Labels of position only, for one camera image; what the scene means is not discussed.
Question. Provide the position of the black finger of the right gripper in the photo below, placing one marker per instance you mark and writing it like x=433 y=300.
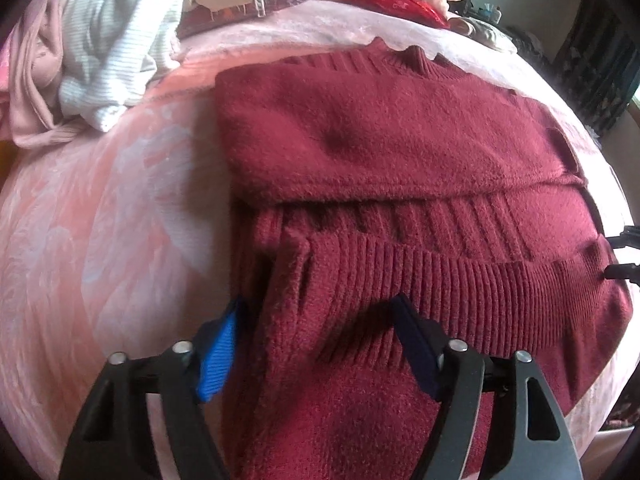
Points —
x=627 y=272

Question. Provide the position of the pale pink garment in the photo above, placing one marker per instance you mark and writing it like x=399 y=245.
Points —
x=31 y=75

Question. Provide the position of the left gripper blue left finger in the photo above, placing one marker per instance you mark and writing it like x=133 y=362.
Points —
x=214 y=346

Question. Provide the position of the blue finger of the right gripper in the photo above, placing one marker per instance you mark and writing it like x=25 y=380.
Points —
x=629 y=237

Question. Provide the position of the beige cloth item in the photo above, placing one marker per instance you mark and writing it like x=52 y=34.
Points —
x=483 y=33

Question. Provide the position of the dark red knit sweater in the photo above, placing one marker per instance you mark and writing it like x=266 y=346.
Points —
x=358 y=175

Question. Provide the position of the white ribbed garment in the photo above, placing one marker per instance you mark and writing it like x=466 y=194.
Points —
x=112 y=50

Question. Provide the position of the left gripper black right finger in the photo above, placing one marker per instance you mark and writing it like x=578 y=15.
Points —
x=423 y=344

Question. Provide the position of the pink leaf-pattern bed blanket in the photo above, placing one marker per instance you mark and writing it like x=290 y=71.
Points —
x=117 y=241

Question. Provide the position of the red shiny cloth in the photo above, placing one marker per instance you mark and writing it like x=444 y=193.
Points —
x=417 y=11

